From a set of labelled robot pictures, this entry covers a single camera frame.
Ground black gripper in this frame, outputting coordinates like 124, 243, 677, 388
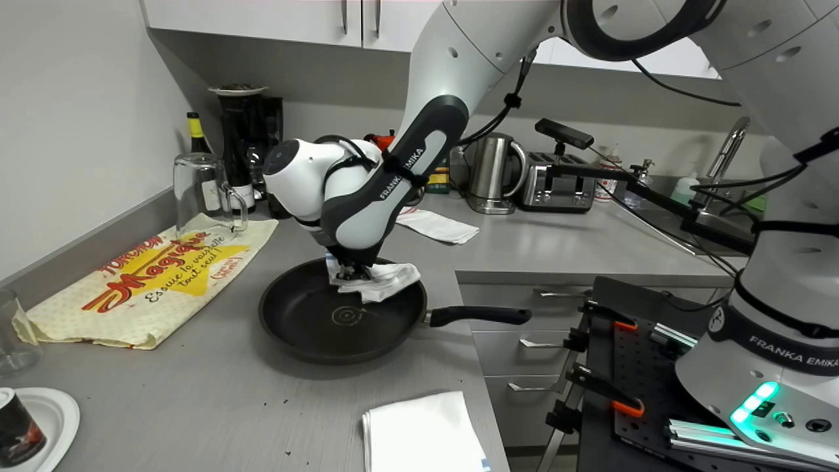
329, 236, 389, 275

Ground black non-stick frying pan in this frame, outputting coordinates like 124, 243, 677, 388
258, 257, 535, 367

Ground folded white cloth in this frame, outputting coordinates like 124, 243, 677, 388
360, 388, 494, 472

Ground white paper on counter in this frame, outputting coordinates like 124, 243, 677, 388
393, 207, 483, 250

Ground red moka pot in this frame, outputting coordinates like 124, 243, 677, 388
364, 128, 400, 153

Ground stainless steel electric kettle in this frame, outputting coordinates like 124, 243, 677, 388
460, 128, 532, 219

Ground grey base drawer cabinet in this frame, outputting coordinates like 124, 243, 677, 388
455, 270, 736, 454

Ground upturned clear drinking glass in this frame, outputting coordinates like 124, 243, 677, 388
170, 151, 234, 231

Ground black coffee maker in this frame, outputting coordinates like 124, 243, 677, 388
208, 85, 286, 219

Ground dark wine bottle yellow neck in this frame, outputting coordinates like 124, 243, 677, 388
185, 111, 227, 219

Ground silver toaster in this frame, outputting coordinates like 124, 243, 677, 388
519, 151, 604, 216

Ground yellow bag with red print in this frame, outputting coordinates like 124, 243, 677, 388
9, 212, 282, 354

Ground green soap bottle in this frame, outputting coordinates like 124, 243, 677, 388
670, 170, 705, 207

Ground small white plate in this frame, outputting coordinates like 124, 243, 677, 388
0, 385, 85, 472

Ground small clear glass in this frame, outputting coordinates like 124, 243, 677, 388
0, 291, 43, 375

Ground steel sink faucet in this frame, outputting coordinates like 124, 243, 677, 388
701, 113, 756, 189

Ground steel drawer handle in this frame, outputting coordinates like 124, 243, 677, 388
504, 375, 563, 396
518, 333, 573, 354
532, 283, 586, 303

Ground black exterior camera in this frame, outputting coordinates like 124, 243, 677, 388
532, 115, 599, 153

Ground white wall cabinets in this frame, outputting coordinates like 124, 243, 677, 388
139, 0, 729, 85

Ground black clamp with orange handle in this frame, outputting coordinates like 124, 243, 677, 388
575, 296, 642, 340
546, 362, 651, 441

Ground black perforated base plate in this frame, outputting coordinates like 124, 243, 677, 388
578, 275, 742, 472

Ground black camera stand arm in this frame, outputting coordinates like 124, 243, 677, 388
560, 148, 757, 257

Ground aluminium rail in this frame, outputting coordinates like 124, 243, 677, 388
666, 417, 839, 472

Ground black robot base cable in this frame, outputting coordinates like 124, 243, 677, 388
691, 127, 839, 233

